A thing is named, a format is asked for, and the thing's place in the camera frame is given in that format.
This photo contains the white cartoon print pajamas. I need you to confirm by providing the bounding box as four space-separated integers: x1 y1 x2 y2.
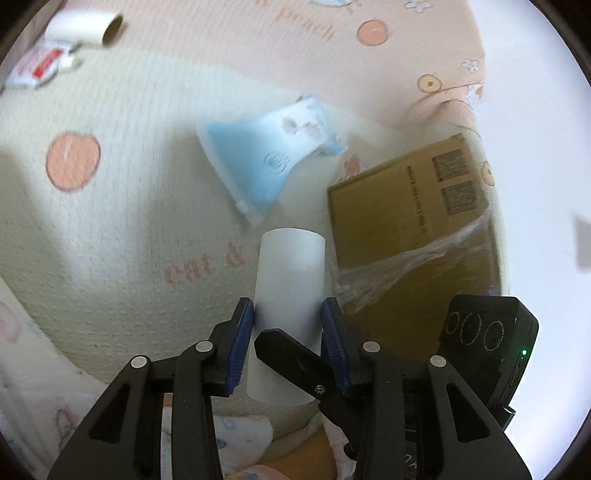
159 392 358 480

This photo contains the cream printed pillow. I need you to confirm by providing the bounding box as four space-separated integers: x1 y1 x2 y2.
0 277 100 480

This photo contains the red and white toothpaste tube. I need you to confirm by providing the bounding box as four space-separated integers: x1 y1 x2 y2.
4 39 85 89

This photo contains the brown cardboard box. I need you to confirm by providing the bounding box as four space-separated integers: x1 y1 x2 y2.
327 133 504 361

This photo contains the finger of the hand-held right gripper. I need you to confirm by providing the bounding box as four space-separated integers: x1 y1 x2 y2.
255 329 370 467

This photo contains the pink cat print blanket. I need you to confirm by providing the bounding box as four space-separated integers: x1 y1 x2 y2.
0 0 509 444

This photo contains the person's bare leg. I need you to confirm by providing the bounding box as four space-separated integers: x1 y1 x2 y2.
259 427 338 480

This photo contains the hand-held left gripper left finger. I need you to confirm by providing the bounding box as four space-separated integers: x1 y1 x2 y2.
46 298 256 480

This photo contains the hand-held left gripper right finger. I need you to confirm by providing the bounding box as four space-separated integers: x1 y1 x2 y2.
322 298 532 480

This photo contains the white paper tube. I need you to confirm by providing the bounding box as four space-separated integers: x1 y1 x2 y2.
247 228 326 407
45 9 124 47

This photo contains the blue and white wipes packet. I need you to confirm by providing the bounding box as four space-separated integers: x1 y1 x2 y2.
196 93 349 227

